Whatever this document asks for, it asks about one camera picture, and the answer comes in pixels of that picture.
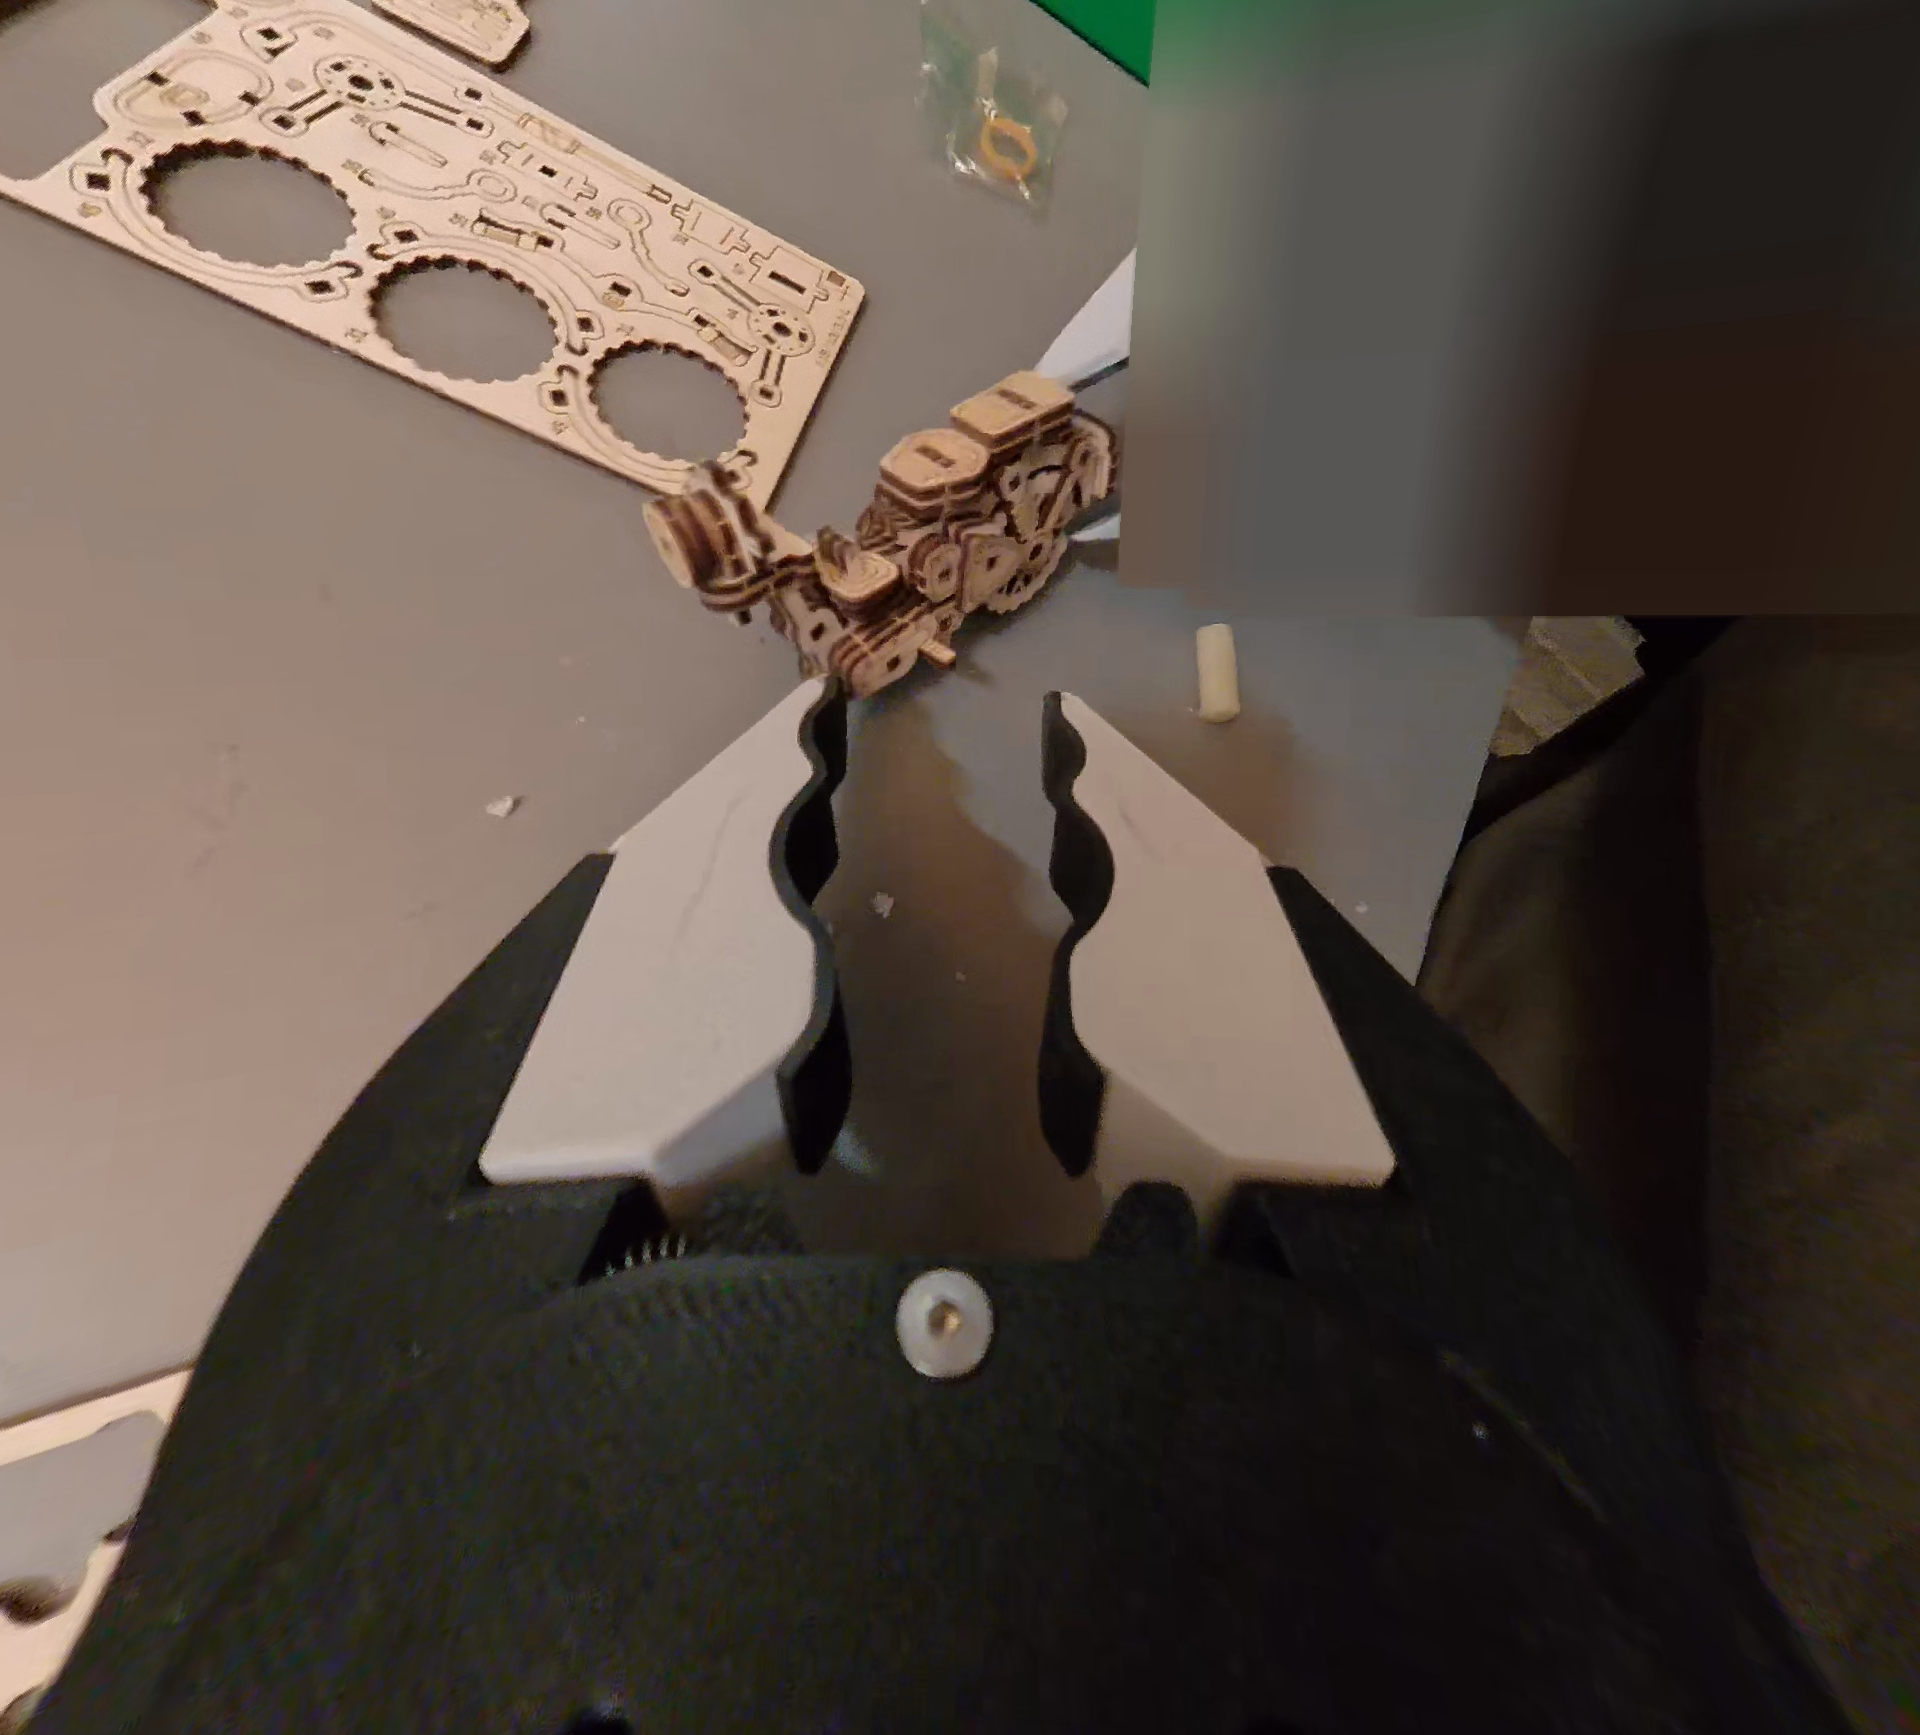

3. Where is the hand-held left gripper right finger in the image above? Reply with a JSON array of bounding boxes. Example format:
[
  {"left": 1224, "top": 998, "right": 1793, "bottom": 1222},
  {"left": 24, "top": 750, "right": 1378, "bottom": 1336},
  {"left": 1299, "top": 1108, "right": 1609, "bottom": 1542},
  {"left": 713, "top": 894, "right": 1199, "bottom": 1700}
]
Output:
[{"left": 1039, "top": 690, "right": 1398, "bottom": 1190}]

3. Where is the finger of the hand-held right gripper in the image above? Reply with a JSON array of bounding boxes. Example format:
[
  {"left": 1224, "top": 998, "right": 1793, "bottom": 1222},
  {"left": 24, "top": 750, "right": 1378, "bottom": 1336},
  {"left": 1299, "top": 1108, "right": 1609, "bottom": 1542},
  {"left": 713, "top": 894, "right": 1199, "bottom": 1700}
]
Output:
[{"left": 1034, "top": 251, "right": 1141, "bottom": 389}]

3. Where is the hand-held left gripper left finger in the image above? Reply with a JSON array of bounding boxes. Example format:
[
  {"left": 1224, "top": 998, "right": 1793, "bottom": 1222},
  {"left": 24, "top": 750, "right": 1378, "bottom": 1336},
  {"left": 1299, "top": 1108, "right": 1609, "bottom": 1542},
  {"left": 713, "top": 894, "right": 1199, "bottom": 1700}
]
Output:
[{"left": 480, "top": 686, "right": 854, "bottom": 1190}]

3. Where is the wooden engine model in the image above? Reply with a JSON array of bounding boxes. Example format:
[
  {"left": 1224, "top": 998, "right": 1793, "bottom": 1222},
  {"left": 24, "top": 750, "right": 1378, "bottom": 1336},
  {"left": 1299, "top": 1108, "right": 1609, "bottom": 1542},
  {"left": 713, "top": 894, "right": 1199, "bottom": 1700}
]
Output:
[{"left": 643, "top": 371, "right": 1128, "bottom": 690}]

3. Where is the wooden sheet with round holes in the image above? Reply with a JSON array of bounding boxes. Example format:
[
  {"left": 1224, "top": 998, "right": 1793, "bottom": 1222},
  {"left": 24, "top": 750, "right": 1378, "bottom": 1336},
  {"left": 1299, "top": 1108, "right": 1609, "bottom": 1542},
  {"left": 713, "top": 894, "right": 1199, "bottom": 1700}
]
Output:
[{"left": 0, "top": 0, "right": 871, "bottom": 515}]

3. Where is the wooden sheet with gear cutouts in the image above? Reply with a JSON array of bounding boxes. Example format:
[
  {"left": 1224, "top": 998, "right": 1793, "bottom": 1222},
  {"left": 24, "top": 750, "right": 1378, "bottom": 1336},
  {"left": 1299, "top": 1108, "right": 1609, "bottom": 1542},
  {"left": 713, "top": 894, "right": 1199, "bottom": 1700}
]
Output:
[{"left": 0, "top": 1368, "right": 195, "bottom": 1640}]

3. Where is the grey desk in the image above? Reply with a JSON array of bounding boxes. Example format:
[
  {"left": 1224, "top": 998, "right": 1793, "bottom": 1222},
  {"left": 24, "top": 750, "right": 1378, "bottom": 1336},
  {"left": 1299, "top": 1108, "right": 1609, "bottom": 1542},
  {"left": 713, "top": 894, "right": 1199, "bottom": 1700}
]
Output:
[{"left": 0, "top": 0, "right": 1525, "bottom": 1468}]

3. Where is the clear plastic bag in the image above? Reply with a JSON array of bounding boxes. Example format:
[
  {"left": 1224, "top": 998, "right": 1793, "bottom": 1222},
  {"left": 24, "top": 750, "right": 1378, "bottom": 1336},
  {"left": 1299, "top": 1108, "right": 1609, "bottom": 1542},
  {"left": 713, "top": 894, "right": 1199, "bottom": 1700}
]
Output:
[{"left": 914, "top": 0, "right": 1075, "bottom": 213}]

